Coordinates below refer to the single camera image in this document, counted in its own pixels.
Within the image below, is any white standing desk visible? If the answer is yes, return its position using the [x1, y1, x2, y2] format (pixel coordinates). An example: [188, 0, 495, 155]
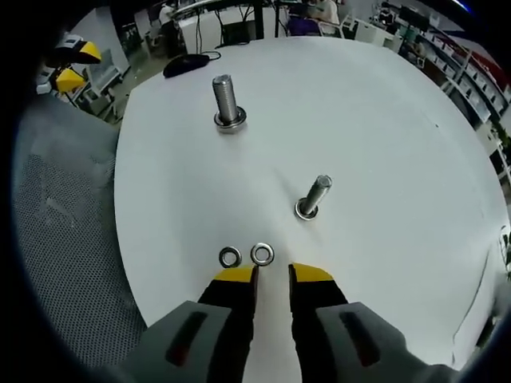
[170, 0, 281, 45]

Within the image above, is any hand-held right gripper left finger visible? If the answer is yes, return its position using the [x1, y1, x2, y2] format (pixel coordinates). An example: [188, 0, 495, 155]
[122, 264, 261, 383]

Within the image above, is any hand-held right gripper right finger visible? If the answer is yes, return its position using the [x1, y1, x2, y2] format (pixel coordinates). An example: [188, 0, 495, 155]
[287, 262, 461, 383]

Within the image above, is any small steel washer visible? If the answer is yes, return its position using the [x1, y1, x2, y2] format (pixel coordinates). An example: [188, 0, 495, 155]
[218, 246, 244, 268]
[250, 241, 276, 267]
[294, 199, 320, 221]

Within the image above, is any white background chair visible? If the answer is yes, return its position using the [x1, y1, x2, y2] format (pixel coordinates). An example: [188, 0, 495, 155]
[85, 48, 129, 121]

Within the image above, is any bundle of black cables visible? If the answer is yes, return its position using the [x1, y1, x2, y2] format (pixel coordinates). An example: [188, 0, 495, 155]
[193, 10, 227, 53]

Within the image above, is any black computer mouse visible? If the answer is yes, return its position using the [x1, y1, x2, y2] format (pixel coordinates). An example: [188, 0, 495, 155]
[162, 53, 211, 79]

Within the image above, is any small threaded steel stud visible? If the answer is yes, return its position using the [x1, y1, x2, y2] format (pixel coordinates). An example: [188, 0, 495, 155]
[294, 173, 334, 222]

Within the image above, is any large steel washer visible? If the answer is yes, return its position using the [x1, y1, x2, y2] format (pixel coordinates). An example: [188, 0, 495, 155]
[213, 106, 248, 129]

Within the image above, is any large threaded steel stud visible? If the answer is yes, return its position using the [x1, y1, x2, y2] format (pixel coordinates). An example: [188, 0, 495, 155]
[212, 73, 248, 136]

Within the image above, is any shelving unit with white bins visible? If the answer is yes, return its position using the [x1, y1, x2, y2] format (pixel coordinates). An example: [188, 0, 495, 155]
[398, 15, 511, 135]

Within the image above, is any grey mesh office chair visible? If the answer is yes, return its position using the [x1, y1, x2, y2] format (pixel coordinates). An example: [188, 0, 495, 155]
[10, 94, 149, 383]

